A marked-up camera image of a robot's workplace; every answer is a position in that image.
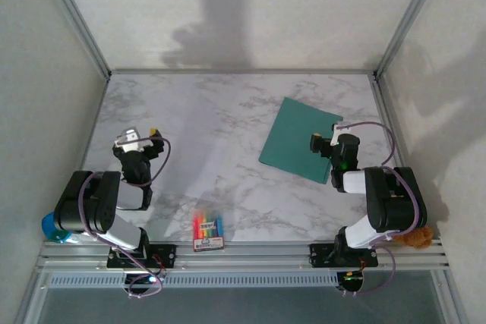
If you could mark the green folder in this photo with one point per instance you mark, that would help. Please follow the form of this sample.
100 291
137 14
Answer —
292 138

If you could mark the white paper sheet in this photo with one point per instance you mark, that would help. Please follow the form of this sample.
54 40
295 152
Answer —
201 157

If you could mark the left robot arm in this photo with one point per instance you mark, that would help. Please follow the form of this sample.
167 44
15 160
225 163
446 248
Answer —
91 202

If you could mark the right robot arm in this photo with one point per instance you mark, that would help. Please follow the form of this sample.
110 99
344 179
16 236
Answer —
395 202

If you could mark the pack of coloured markers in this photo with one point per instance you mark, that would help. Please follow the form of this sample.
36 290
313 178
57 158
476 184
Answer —
208 231

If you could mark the blue plastic container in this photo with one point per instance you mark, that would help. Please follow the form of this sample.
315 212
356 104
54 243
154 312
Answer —
51 231

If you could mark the brown teddy bear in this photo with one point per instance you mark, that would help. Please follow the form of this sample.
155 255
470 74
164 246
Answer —
415 238

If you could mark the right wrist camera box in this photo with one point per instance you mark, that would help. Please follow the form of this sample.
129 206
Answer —
336 136

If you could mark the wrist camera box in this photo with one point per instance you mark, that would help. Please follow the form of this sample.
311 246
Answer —
131 141
336 136

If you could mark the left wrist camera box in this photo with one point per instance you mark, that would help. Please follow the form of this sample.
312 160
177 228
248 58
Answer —
131 141

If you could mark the aluminium side rail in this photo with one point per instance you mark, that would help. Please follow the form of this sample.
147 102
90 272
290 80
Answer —
389 111
95 119

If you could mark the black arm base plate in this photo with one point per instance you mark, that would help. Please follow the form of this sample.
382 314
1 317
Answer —
163 255
320 253

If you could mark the thin aluminium frame bar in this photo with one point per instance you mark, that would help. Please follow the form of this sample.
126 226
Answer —
243 71

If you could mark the wide aluminium frame rail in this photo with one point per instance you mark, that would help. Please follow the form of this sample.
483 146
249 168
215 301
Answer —
266 257

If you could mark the aluminium frame post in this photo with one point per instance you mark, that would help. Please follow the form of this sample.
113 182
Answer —
408 20
77 20

